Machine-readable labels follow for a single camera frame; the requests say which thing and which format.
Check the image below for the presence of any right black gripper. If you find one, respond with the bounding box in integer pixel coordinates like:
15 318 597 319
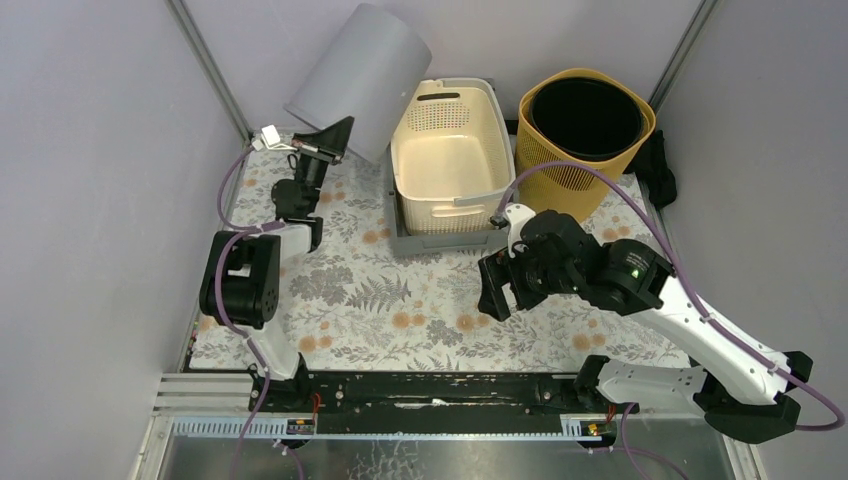
476 240 579 320

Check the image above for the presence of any large grey plastic bin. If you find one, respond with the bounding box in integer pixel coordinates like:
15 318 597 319
284 3 432 163

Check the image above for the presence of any black ribbed plastic bin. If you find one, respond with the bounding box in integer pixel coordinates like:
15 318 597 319
529 77 645 162

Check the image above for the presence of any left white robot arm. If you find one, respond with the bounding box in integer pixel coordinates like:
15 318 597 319
199 116 355 411

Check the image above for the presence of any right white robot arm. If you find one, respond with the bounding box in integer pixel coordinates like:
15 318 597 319
478 204 813 444

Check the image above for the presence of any grey plastic tray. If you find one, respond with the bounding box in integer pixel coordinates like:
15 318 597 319
382 77 525 258

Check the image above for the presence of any cream perforated plastic basket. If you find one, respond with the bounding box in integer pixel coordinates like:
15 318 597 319
390 79 517 237

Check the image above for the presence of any floral patterned table mat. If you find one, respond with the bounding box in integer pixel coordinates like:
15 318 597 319
274 156 689 372

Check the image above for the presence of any yellow perforated plastic basket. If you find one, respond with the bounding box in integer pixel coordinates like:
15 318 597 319
515 68 656 221

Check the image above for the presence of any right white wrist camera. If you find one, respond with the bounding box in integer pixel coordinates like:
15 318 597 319
490 203 536 258

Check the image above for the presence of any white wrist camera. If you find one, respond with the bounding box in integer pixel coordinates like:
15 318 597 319
251 125 295 152
490 203 536 258

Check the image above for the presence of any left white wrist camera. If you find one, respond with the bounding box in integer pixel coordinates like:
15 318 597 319
251 125 295 152

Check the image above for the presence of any aluminium cable duct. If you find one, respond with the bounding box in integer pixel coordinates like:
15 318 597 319
172 408 603 443

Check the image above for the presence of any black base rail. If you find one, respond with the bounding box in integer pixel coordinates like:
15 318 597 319
248 369 627 437

